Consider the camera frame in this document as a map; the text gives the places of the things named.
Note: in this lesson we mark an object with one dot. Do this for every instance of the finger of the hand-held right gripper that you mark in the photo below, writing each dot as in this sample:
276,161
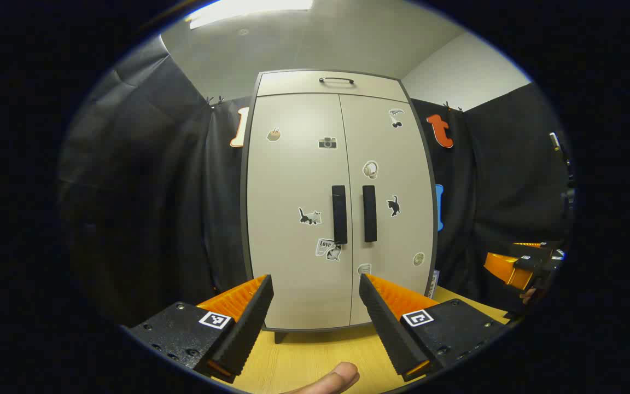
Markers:
506,269
528,245

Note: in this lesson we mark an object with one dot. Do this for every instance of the black backdrop cloth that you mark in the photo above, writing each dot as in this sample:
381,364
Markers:
156,191

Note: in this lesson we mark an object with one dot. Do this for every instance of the grey double-door shoe cabinet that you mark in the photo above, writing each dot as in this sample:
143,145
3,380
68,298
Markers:
293,82

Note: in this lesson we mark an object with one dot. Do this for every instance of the grey cabinet door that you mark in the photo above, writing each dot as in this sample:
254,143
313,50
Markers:
287,219
402,164

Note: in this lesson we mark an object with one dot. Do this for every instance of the ceiling light panel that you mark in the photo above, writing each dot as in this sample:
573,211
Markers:
249,10

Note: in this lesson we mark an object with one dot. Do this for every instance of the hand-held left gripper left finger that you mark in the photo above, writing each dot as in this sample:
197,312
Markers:
249,328

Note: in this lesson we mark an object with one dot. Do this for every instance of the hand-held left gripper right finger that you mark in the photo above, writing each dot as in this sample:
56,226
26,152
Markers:
386,328

